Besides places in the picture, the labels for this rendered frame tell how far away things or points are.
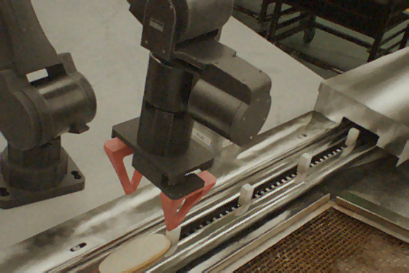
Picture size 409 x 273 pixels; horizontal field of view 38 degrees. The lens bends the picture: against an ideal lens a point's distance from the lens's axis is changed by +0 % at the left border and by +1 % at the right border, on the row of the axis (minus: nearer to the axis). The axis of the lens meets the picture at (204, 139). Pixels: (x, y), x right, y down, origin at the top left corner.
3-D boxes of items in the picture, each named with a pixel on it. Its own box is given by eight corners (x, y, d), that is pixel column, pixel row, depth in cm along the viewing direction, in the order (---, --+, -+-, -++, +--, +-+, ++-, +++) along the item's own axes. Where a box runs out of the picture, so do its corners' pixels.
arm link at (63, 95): (41, 125, 82) (9, 139, 78) (43, 60, 76) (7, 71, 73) (88, 155, 78) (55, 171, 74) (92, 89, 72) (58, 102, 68)
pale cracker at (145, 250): (156, 231, 73) (158, 223, 73) (177, 248, 71) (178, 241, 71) (91, 265, 67) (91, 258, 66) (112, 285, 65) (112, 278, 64)
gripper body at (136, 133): (169, 190, 59) (182, 131, 55) (108, 140, 64) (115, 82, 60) (213, 170, 63) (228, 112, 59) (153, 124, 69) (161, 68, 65)
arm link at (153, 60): (177, 28, 60) (139, 40, 56) (230, 55, 57) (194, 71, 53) (166, 86, 64) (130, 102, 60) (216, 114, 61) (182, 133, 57)
